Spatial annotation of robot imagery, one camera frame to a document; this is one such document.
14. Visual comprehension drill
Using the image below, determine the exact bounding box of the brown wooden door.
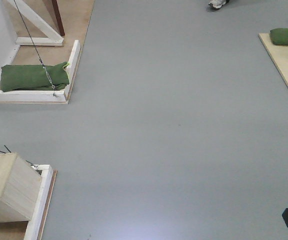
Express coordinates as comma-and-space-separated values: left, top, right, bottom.
51, 0, 65, 37

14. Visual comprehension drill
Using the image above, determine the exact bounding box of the plywood door base platform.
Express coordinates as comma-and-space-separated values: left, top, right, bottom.
0, 0, 94, 91

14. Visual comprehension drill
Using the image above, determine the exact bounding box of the grey white sneaker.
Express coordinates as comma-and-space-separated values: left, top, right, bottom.
208, 0, 230, 10

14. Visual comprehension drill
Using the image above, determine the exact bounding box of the light wooden box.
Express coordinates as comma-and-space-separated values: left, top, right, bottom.
0, 152, 42, 223

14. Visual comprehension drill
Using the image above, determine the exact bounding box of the green sandbag on right platform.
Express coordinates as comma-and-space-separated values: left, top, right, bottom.
269, 28, 288, 46

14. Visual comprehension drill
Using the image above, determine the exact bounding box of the black tension cable with turnbuckle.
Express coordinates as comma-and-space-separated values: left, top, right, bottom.
12, 0, 58, 98

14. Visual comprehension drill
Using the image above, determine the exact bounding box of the white diagonal brace frame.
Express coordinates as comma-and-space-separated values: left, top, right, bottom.
7, 0, 64, 47

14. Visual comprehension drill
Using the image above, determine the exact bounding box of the white wooden border rail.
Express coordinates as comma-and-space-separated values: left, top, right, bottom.
0, 40, 82, 104

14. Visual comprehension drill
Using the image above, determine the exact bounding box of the white rail lower platform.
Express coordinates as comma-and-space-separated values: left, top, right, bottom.
23, 164, 54, 240

